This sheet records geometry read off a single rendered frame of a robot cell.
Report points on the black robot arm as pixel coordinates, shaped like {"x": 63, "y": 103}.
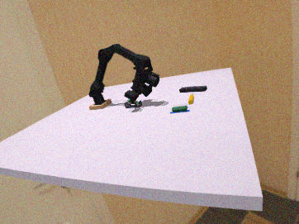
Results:
{"x": 141, "y": 74}

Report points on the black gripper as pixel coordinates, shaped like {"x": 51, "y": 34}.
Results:
{"x": 133, "y": 95}

